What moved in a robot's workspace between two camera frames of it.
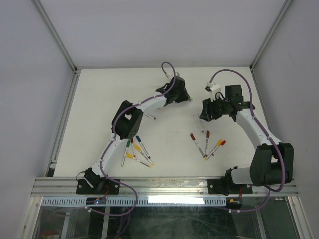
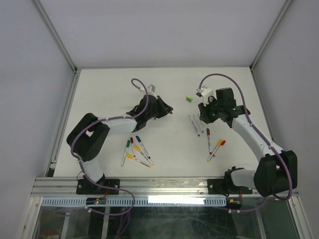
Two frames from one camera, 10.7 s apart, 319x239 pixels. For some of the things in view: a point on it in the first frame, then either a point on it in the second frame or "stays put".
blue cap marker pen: (139, 141) stays put
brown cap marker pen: (194, 139) -> (195, 128)
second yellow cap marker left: (139, 150) stays put
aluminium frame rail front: (63, 187) stays put
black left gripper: (184, 97) -> (165, 109)
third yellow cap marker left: (131, 156) stays put
